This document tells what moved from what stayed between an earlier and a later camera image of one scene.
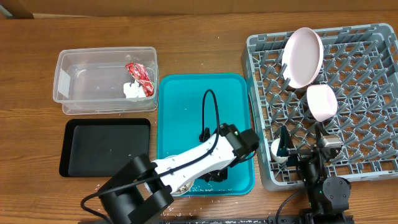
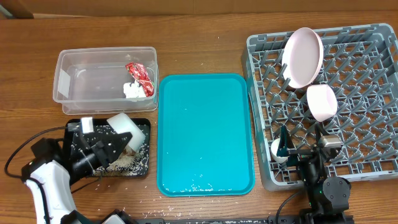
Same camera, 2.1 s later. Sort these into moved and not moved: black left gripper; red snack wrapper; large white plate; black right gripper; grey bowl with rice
Moved: grey bowl with rice; black left gripper
Not moved: red snack wrapper; black right gripper; large white plate
